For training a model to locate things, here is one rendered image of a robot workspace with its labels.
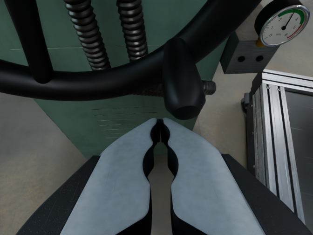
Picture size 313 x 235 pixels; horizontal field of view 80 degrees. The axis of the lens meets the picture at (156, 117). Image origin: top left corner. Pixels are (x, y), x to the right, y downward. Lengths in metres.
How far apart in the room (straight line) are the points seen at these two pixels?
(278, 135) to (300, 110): 0.18
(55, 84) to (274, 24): 0.29
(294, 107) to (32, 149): 1.14
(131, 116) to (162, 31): 0.28
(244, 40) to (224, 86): 0.80
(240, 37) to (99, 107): 0.37
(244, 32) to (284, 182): 0.49
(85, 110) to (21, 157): 0.56
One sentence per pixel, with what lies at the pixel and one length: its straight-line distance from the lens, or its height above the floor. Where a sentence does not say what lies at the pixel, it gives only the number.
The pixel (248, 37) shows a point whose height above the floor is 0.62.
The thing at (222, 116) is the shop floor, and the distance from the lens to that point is 1.03.
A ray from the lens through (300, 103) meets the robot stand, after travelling 0.96.
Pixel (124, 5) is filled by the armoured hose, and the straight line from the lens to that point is 0.20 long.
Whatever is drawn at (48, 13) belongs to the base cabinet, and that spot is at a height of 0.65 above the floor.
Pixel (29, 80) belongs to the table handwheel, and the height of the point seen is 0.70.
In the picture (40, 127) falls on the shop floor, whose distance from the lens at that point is 1.08.
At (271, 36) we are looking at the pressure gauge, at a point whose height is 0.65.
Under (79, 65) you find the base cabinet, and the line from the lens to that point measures 0.42.
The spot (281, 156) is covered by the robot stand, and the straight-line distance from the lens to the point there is 0.76.
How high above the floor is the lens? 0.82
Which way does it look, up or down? 58 degrees down
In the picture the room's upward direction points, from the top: 2 degrees clockwise
